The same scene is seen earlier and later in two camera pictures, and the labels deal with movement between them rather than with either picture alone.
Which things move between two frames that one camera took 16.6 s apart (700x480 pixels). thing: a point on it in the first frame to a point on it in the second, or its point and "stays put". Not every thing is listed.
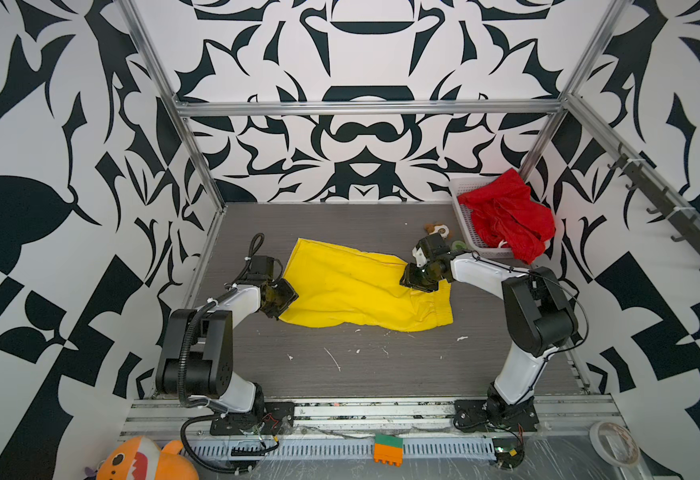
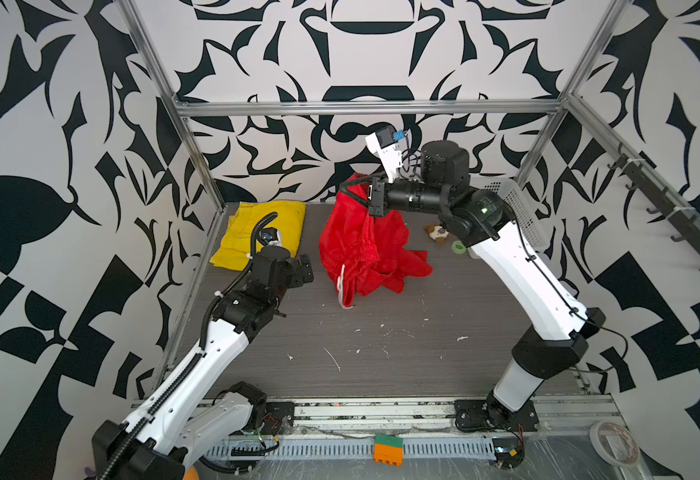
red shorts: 507,213 to 361,251
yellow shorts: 345,286 to 234,251
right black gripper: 411,278 to 386,194
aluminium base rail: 156,419 stays put
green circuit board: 509,452 stays put
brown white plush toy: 437,228 stays put
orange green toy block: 389,448 stays put
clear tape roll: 615,443 stays put
